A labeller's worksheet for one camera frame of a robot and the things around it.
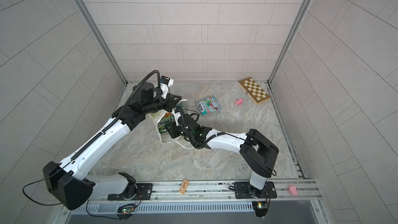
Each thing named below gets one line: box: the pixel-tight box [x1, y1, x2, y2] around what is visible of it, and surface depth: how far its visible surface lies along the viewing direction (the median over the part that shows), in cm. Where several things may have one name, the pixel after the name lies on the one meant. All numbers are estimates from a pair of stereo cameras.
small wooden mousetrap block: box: [178, 178, 190, 195], surface depth 74 cm
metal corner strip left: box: [74, 0, 129, 86], surface depth 91 cm
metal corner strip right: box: [267, 0, 315, 85], surface depth 92 cm
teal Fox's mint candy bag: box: [195, 95, 222, 116], surface depth 101 cm
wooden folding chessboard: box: [237, 76, 272, 106], surface depth 111 cm
